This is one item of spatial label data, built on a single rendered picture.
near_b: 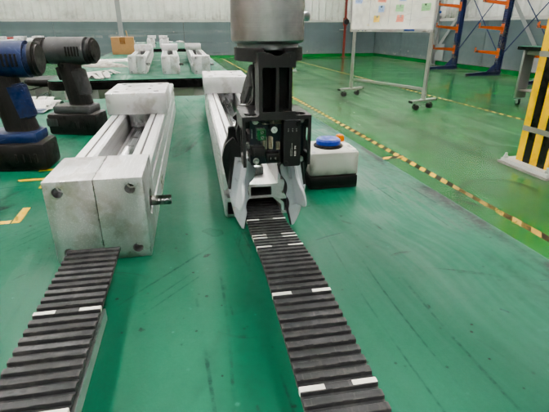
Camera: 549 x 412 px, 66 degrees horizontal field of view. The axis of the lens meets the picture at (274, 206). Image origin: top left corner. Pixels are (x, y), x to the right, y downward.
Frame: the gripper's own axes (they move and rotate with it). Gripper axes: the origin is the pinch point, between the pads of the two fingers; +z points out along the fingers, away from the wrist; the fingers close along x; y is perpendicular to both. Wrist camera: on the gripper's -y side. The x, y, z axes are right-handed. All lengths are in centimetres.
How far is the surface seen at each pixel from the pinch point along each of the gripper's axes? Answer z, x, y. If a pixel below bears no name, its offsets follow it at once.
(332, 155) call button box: -3.4, 12.5, -12.7
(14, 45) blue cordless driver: -19, -37, -33
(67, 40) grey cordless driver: -19, -35, -60
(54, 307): -1.3, -20.1, 17.6
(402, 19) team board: -31, 270, -520
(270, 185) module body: -2.0, 1.4, -4.7
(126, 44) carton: -7, -67, -389
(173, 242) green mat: 2.1, -11.7, 1.4
